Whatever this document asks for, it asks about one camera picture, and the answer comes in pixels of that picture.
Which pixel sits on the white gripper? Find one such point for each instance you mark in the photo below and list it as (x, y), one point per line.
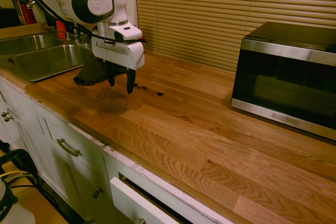
(118, 53)

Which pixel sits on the dark grey cloth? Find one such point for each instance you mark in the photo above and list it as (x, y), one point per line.
(89, 74)

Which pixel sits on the white labelled robot base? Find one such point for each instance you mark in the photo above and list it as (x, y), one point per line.
(15, 211)

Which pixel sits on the large dark spill drop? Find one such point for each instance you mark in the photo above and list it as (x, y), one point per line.
(159, 94)

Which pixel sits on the chrome kitchen faucet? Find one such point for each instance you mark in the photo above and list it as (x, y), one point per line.
(80, 35)

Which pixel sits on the red spray bottle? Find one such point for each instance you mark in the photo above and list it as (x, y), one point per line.
(61, 28)

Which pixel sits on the stainless steel double sink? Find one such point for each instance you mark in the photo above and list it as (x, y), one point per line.
(44, 58)

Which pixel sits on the white kitchen cabinet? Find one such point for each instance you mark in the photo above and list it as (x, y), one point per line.
(39, 142)

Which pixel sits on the red fire extinguisher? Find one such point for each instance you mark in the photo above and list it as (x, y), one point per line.
(26, 11)

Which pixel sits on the round metal cabinet knob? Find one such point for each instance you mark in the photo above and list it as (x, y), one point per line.
(8, 119)
(4, 114)
(97, 193)

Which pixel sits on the wide tan window blind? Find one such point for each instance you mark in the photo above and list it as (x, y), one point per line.
(223, 11)

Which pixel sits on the white open drawer front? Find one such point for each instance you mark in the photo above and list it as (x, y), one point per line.
(136, 203)

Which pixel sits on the black box appliance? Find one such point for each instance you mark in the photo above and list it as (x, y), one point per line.
(9, 18)

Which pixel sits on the black steel microwave oven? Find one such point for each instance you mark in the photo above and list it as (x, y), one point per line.
(283, 82)

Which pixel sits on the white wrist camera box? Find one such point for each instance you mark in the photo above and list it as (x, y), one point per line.
(126, 32)

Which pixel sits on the black metal stand frame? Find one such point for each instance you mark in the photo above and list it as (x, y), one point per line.
(23, 158)

